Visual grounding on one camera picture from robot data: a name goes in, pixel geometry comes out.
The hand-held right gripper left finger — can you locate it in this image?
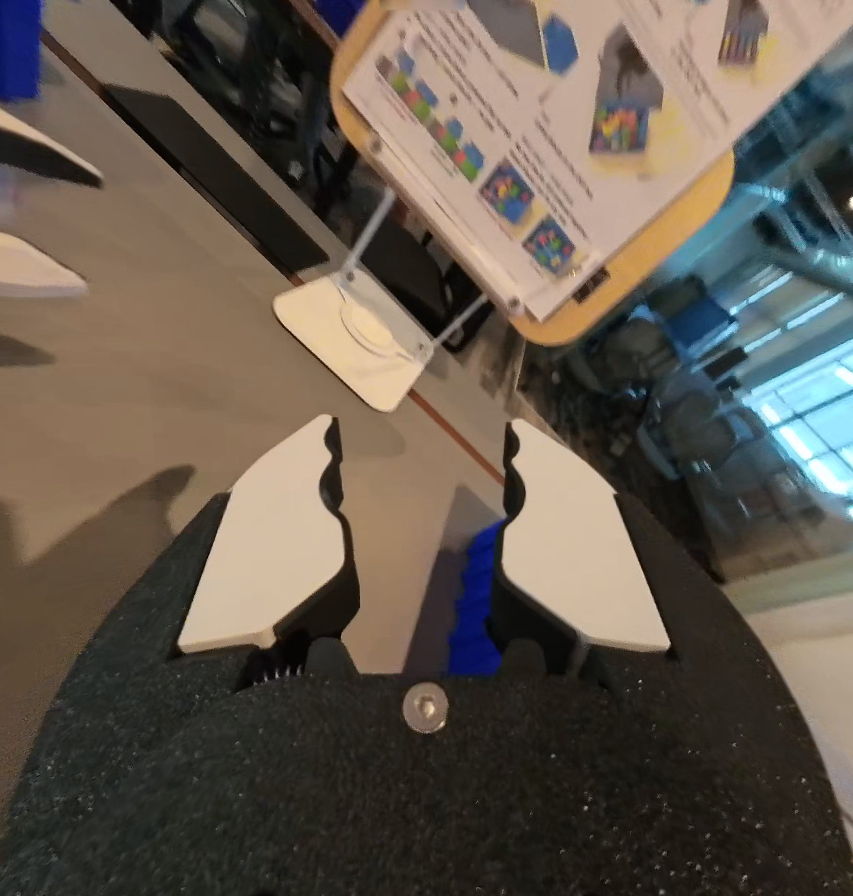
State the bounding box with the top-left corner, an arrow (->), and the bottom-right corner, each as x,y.
177,414 -> 362,650

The black office chair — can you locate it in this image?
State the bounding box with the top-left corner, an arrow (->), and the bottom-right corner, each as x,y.
360,220 -> 493,351

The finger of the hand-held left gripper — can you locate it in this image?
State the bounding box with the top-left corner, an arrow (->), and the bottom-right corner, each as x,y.
0,227 -> 90,300
0,94 -> 105,189

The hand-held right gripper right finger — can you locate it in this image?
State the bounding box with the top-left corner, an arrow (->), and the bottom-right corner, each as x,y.
495,419 -> 672,678

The black table cable cover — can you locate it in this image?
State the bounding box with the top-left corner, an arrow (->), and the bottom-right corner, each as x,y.
104,84 -> 329,277

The blue plastic bin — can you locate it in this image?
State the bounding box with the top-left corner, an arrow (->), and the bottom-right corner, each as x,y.
0,0 -> 43,99
446,519 -> 508,676

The instruction board stand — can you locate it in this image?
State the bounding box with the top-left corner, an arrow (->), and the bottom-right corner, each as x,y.
272,0 -> 840,413

